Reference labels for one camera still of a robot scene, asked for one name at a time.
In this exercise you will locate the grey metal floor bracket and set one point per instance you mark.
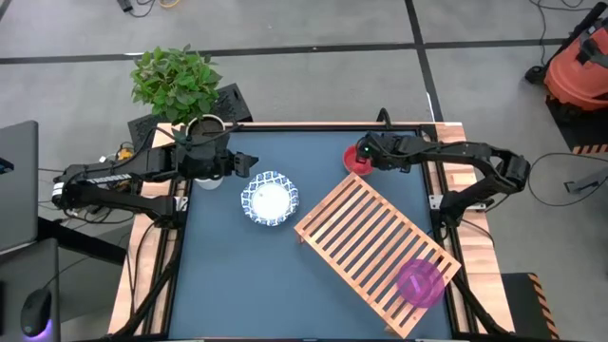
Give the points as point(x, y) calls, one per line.
point(586, 183)

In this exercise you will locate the black computer mouse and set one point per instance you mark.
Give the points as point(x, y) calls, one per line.
point(35, 311)

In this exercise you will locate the grey side desk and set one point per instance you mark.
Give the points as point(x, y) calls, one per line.
point(24, 271)

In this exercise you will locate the purple plastic bowl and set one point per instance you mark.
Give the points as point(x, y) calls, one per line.
point(420, 285)

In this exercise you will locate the blue patterned paper bowl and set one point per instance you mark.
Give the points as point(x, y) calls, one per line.
point(271, 199)

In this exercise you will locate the grey laptop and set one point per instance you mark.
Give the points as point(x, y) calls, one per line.
point(19, 190)

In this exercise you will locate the wooden slatted shelf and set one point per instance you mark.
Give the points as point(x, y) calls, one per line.
point(361, 228)

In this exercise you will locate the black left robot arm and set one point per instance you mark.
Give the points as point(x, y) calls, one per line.
point(109, 179)

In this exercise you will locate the green potted plant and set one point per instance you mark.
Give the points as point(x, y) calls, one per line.
point(176, 85)

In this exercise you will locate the black plastic crate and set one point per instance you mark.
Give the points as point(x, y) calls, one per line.
point(233, 104)

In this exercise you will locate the black aluminium table frame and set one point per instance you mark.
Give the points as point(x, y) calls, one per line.
point(328, 127)

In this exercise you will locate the orange shop vacuum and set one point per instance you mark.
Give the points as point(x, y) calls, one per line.
point(575, 81)

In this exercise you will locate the black hazard-striped floor mat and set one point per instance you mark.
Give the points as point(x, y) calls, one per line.
point(579, 133)
point(527, 304)

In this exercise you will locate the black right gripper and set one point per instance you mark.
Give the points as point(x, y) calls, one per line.
point(389, 152)

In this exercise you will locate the red plastic bowl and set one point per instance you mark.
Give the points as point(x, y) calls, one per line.
point(351, 164)

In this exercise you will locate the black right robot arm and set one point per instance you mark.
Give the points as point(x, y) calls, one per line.
point(475, 152)

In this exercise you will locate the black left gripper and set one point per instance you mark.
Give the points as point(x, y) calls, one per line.
point(221, 164)

